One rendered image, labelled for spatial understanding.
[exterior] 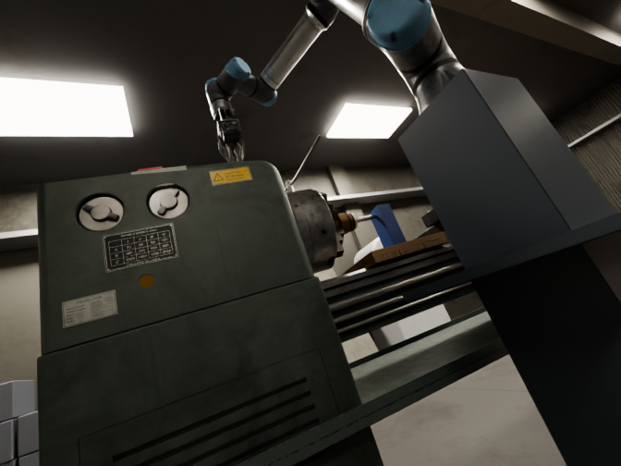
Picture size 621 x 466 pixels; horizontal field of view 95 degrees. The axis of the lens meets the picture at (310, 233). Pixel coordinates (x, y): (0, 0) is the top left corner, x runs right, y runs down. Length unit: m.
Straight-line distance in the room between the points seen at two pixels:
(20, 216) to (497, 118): 4.39
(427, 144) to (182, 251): 0.62
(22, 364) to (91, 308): 3.21
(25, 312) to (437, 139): 3.93
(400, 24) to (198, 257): 0.66
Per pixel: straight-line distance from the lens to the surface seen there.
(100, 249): 0.80
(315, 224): 0.93
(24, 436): 2.94
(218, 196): 0.81
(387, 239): 1.18
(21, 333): 4.02
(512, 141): 0.62
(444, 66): 0.81
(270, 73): 1.18
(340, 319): 0.86
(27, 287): 4.13
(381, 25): 0.73
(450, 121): 0.69
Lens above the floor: 0.74
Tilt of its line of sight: 18 degrees up
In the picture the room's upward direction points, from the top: 20 degrees counter-clockwise
